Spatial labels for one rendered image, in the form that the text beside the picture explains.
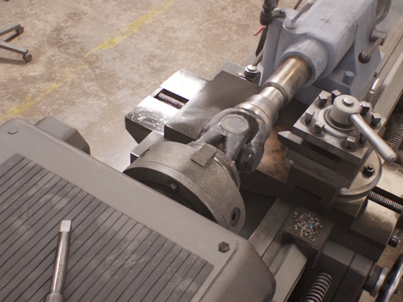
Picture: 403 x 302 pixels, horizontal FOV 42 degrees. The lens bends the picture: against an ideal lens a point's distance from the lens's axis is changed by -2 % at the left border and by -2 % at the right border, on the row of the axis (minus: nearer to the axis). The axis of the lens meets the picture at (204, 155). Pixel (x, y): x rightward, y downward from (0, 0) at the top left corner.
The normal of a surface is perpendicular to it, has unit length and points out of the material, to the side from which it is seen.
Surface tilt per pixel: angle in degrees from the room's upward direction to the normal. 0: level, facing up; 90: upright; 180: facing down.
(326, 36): 0
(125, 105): 0
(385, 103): 36
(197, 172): 15
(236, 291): 45
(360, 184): 0
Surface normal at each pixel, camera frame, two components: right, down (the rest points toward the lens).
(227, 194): 0.67, -0.18
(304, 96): -0.52, 0.58
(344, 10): 0.08, -0.70
